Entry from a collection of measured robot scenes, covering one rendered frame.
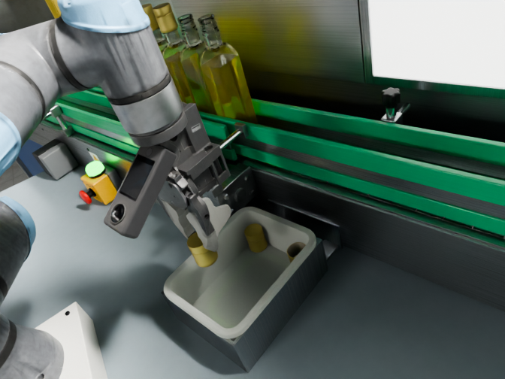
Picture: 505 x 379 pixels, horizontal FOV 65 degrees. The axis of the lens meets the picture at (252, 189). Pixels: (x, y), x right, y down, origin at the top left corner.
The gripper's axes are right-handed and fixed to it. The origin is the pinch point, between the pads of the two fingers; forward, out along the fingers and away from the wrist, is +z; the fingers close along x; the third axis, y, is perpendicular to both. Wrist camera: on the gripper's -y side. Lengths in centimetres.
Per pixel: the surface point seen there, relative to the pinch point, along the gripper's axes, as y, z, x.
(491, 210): 22.0, -0.3, -32.4
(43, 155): 6, 8, 78
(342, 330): 5.8, 16.4, -18.5
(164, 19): 25.8, -22.8, 25.1
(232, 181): 15.5, 3.0, 8.4
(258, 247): 10.8, 13.1, 1.6
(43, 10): 115, 4, 303
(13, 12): 97, -2, 310
